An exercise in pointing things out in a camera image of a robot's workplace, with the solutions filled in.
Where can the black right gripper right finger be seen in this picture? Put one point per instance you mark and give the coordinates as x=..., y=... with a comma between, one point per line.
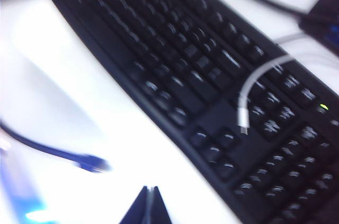
x=159, y=208

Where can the black monitor stand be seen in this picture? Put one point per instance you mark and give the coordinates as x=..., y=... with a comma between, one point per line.
x=325, y=22

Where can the black computer keyboard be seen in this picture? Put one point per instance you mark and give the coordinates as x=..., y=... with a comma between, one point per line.
x=185, y=36

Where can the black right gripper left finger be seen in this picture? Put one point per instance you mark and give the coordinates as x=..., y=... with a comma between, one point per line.
x=140, y=208

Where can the white desk riser shelf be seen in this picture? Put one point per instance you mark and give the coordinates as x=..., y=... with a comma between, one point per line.
x=66, y=49

